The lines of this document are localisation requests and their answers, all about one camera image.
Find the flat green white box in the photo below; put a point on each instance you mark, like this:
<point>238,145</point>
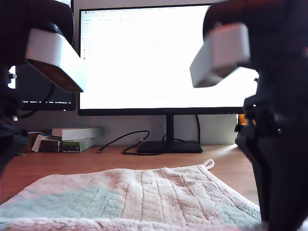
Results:
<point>56,138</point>

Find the brown cardboard box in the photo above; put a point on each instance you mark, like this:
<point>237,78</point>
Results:
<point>32,142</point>

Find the large black computer monitor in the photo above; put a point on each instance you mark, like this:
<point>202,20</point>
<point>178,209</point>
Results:
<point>144,60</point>

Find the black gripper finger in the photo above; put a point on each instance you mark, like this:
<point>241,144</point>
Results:
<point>249,146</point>
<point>9,144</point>
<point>284,180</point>

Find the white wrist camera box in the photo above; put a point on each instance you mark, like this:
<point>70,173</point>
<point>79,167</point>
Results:
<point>53,48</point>
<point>223,43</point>

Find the pink green fluffy tea towel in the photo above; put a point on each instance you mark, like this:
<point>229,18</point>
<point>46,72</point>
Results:
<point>144,192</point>

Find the green plastic bag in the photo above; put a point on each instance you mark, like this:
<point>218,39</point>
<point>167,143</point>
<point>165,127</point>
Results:
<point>21,154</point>

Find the small white box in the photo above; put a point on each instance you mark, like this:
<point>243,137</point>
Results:
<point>37,144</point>

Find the long white box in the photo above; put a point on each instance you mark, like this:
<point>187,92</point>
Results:
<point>77,133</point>

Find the small dark box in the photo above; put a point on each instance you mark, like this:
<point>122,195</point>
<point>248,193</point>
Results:
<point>49,146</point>

